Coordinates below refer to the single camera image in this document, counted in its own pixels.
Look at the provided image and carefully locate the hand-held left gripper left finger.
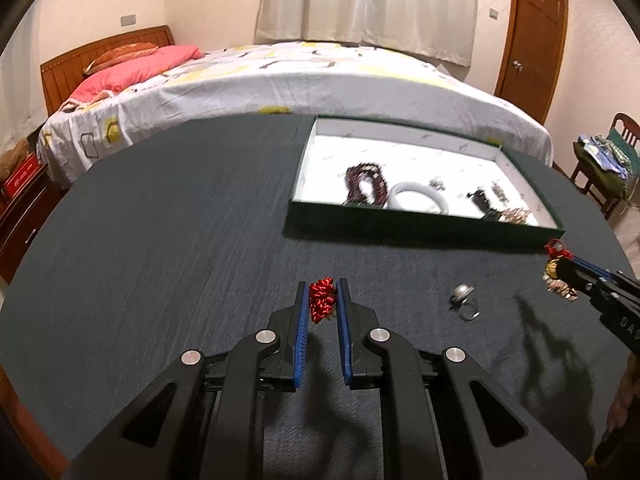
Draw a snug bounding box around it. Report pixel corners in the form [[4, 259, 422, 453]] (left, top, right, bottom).
[[62, 280, 311, 480]]

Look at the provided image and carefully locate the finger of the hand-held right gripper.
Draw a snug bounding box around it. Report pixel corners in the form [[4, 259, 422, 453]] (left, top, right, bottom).
[[555, 269, 597, 305], [559, 255, 621, 284]]

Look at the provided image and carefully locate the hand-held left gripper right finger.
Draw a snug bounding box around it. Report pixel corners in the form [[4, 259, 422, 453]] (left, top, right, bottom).
[[336, 277, 588, 480]]

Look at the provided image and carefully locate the red coral cluster ornament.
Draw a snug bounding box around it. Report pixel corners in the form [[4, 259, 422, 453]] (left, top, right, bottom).
[[308, 277, 338, 323]]

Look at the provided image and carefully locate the red knot gold charm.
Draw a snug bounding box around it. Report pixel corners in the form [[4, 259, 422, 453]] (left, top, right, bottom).
[[542, 239, 578, 302]]

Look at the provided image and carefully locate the dark red bead bracelet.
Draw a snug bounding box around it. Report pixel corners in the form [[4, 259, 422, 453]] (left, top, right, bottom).
[[342, 162, 390, 207]]

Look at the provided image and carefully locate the white jade bangle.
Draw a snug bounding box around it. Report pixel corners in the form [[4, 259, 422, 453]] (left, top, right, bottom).
[[389, 182, 449, 215]]

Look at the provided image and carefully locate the shallow green cardboard tray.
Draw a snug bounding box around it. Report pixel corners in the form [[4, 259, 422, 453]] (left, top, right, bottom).
[[289, 116, 566, 241]]

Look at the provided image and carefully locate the pile of clothes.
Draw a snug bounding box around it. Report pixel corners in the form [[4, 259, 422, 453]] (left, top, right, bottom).
[[572, 132, 640, 201]]

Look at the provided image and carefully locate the wooden chair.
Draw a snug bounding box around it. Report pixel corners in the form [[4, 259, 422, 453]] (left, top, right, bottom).
[[570, 112, 640, 220]]

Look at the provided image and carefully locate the brown wooden door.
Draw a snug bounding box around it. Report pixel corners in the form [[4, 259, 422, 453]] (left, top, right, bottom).
[[494, 0, 570, 126]]

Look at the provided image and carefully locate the bed with patterned sheet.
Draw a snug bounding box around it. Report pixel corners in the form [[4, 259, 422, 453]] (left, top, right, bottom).
[[35, 42, 554, 186]]

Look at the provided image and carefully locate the dark wooden nightstand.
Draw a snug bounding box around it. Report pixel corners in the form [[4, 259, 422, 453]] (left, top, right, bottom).
[[0, 160, 63, 286]]

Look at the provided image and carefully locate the pink pillow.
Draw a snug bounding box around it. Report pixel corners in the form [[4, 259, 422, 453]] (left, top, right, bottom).
[[60, 44, 205, 111]]

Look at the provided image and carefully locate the red box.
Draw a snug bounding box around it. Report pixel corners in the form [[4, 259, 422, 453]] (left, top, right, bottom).
[[0, 154, 40, 199]]

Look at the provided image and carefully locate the white window curtain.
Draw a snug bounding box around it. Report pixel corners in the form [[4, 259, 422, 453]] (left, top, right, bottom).
[[254, 0, 478, 67]]

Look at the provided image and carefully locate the orange brown cushion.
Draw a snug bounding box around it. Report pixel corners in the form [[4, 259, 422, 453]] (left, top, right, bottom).
[[82, 42, 160, 76]]

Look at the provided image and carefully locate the brown teddy bear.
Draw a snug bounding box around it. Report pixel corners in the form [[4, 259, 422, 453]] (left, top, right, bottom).
[[0, 138, 30, 178]]

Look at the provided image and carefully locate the wooden headboard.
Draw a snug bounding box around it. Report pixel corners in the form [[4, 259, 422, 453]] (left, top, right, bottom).
[[40, 25, 176, 117]]

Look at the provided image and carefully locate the sheer white curtain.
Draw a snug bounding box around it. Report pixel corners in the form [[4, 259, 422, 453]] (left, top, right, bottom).
[[0, 5, 51, 151]]

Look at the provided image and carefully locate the pearl ring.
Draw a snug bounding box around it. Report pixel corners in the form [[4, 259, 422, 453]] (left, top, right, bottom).
[[448, 284, 480, 322]]

